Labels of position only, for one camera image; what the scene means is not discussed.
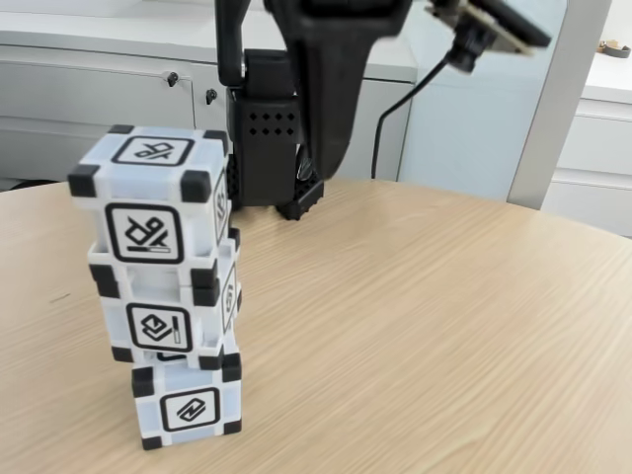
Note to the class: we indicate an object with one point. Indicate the white cube crossed symbol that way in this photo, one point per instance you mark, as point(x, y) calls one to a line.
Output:
point(143, 197)

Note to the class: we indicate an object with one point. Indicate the white cube stacked-squares symbol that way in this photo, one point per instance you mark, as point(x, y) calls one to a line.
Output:
point(158, 326)

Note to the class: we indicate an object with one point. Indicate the black cabinet key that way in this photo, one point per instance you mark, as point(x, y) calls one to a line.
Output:
point(211, 96)
point(172, 79)

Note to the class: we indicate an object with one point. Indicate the white drawer cabinet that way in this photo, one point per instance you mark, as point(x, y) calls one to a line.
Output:
point(602, 148)

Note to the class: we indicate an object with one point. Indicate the white cube zigzag symbol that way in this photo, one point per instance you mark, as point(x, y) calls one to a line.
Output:
point(190, 410)

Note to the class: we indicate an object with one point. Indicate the bare circuit board camera module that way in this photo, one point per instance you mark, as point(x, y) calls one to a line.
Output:
point(494, 20)

